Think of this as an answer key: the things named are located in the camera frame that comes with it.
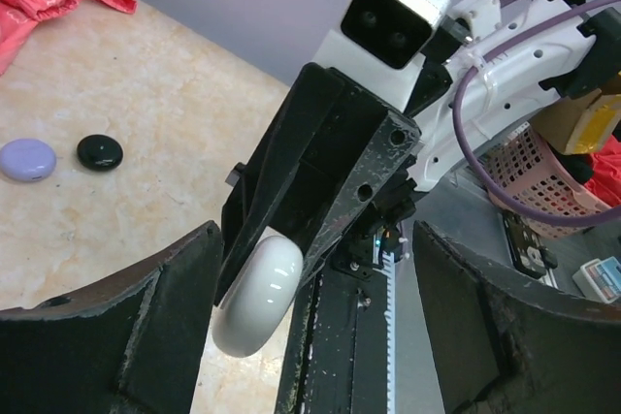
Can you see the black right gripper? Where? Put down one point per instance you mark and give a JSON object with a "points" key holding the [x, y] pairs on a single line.
{"points": [[329, 149]]}

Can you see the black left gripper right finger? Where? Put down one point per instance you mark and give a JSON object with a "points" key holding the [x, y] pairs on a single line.
{"points": [[505, 343]]}

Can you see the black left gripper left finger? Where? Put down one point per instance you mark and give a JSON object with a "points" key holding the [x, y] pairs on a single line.
{"points": [[131, 342]]}

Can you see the white round charging case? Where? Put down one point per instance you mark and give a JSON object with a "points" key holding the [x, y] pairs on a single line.
{"points": [[257, 302]]}

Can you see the black round charging case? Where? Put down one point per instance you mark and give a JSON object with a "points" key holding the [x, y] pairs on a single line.
{"points": [[99, 153]]}

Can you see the purple charging case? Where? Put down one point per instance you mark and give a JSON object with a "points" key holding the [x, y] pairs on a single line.
{"points": [[27, 160]]}

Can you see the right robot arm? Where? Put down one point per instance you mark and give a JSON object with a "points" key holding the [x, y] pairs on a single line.
{"points": [[491, 64]]}

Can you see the small grey device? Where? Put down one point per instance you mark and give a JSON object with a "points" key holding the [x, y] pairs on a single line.
{"points": [[599, 280]]}

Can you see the pink plastic basket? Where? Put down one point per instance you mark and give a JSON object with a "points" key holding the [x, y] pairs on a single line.
{"points": [[526, 168]]}

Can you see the cardboard box with tape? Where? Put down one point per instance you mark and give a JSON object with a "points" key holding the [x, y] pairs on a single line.
{"points": [[578, 126]]}

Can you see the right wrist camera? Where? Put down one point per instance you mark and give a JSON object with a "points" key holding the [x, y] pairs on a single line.
{"points": [[378, 44]]}

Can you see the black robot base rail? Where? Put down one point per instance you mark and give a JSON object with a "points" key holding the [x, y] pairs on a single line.
{"points": [[340, 352]]}

